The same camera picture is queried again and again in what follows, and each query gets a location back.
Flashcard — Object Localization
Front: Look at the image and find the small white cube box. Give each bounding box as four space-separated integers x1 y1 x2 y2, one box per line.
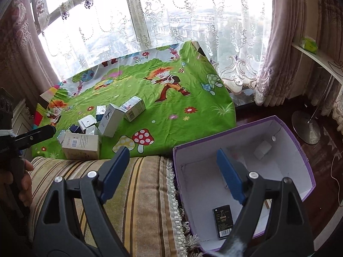
253 140 270 160

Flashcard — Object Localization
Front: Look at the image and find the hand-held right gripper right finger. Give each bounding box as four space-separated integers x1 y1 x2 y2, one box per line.
217 148 315 257

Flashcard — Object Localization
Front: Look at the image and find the white square box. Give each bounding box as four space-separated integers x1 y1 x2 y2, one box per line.
78 116 97 132

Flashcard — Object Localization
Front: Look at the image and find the brown patterned drape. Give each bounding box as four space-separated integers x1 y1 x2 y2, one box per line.
0 0 62 113

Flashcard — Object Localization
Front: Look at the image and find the large beige carton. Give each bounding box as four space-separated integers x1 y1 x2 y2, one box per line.
62 132 101 160

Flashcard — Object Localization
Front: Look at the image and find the black flat box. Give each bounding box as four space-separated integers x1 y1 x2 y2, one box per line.
214 205 234 240

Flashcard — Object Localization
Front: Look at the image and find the purple cardboard box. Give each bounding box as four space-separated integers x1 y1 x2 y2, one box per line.
173 116 317 253

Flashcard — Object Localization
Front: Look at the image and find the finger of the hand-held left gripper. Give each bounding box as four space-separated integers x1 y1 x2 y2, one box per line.
15 125 57 151

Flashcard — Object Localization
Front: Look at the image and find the white cable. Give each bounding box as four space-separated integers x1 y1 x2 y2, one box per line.
329 150 343 182

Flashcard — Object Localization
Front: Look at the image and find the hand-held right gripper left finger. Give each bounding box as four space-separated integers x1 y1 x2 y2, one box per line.
32 147 132 257

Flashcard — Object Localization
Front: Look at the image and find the green tissue pack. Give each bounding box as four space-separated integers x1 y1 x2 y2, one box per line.
299 36 319 54

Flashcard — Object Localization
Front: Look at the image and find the white lace curtain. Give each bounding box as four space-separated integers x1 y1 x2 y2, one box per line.
32 0 274 91

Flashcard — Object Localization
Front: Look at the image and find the white medicine box red figure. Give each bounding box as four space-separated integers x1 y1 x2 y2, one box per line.
120 96 146 122

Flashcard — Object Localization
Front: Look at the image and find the white shelf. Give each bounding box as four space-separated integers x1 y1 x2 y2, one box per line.
291 41 343 86

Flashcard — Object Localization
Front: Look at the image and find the cream cabinet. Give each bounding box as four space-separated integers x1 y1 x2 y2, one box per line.
11 99 35 161

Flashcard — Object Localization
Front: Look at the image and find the person's left hand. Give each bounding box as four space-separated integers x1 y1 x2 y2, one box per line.
17 158 34 207

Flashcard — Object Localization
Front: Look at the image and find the mauve patterned drape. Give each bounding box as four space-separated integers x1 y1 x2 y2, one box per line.
254 0 343 108

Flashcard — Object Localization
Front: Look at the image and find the green cartoon printed blanket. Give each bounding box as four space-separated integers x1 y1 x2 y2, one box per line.
33 41 237 160

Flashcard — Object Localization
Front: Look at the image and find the tall white carton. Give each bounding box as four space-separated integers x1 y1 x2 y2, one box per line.
102 103 125 137

